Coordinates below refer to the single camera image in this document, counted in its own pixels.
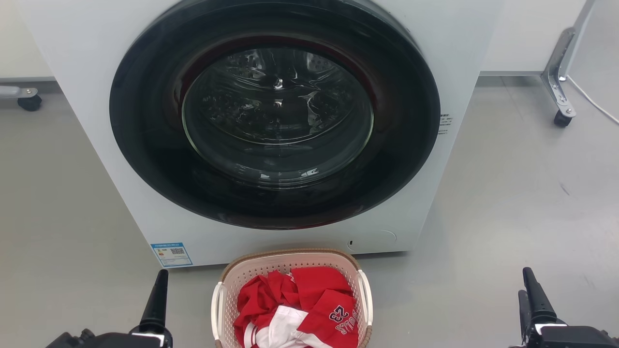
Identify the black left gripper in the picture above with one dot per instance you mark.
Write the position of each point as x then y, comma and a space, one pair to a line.
111, 341

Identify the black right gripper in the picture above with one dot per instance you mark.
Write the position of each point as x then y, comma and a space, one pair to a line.
575, 338

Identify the beige perforated laundry basket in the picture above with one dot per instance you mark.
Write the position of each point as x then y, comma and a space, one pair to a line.
242, 275

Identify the blue white energy label sticker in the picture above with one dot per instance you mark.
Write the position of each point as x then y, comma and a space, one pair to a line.
171, 254

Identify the white garment with red trim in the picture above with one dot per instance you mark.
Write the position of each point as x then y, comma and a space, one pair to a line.
285, 323

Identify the black round washer door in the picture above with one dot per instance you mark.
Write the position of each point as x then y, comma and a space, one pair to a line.
145, 145

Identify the red number 23 jersey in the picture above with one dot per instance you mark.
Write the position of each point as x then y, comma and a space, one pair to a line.
316, 285

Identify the black caster wheel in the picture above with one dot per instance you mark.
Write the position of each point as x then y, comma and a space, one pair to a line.
30, 103
562, 119

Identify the long grey metal stand leg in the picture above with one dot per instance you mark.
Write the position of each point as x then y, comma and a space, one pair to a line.
556, 67

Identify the short grey metal stand leg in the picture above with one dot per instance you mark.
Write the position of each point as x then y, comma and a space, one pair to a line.
14, 92

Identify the white front-load washing machine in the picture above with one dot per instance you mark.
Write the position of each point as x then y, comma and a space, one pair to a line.
96, 48

